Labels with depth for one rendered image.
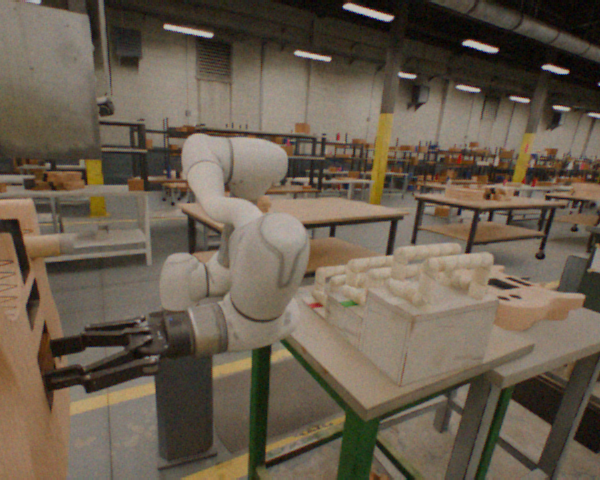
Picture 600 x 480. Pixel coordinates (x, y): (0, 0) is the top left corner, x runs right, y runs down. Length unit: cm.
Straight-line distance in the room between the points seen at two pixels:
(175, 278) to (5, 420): 99
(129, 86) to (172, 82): 128
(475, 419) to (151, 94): 1143
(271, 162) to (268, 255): 61
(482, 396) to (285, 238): 84
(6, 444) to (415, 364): 70
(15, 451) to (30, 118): 35
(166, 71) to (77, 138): 1158
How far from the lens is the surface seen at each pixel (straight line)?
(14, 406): 47
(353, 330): 90
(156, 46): 1208
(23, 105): 44
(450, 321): 83
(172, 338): 57
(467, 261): 81
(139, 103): 1173
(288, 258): 46
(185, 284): 139
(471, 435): 123
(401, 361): 79
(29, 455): 48
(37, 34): 45
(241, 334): 58
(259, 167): 101
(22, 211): 65
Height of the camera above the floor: 140
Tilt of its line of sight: 17 degrees down
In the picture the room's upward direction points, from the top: 3 degrees clockwise
